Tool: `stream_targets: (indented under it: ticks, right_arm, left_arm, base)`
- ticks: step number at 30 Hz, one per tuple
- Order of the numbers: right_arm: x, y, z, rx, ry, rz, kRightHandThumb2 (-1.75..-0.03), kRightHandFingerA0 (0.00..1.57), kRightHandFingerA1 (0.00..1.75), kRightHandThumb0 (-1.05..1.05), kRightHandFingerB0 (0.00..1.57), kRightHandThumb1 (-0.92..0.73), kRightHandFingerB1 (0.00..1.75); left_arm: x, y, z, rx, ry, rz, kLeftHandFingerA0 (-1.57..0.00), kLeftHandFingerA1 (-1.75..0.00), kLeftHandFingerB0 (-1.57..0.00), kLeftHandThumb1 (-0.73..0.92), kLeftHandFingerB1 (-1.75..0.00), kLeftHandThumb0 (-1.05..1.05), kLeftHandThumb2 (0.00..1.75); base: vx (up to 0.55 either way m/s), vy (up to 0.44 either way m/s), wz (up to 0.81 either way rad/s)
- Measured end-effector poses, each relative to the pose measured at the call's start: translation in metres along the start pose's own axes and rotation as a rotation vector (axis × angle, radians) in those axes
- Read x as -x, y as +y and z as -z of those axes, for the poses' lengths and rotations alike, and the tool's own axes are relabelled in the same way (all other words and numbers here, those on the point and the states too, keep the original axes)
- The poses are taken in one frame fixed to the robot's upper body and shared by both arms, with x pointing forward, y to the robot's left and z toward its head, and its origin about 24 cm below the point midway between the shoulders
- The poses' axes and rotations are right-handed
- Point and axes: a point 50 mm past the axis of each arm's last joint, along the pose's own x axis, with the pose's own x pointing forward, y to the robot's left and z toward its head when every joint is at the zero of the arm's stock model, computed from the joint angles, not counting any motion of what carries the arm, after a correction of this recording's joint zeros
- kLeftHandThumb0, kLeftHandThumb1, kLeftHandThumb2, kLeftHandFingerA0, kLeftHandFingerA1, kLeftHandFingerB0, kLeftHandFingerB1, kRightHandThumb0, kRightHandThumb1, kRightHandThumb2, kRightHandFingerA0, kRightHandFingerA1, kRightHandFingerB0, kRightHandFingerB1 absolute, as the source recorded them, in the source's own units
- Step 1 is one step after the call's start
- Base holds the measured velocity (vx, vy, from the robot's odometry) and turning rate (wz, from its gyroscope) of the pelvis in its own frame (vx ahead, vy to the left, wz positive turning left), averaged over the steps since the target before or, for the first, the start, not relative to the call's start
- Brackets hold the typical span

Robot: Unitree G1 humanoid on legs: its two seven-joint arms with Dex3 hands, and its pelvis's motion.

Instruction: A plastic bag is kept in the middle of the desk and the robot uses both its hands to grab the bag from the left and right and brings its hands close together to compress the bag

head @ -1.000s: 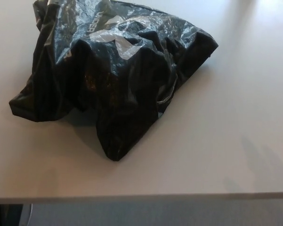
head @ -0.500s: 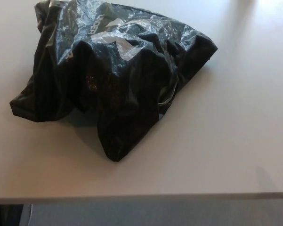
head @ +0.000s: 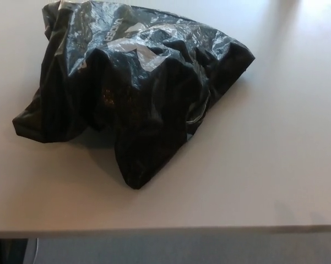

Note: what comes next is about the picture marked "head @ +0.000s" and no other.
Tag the black Under Armour plastic bag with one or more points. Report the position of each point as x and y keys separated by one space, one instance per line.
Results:
x=126 y=96

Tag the dark object under desk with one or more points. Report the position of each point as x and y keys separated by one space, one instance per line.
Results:
x=6 y=251

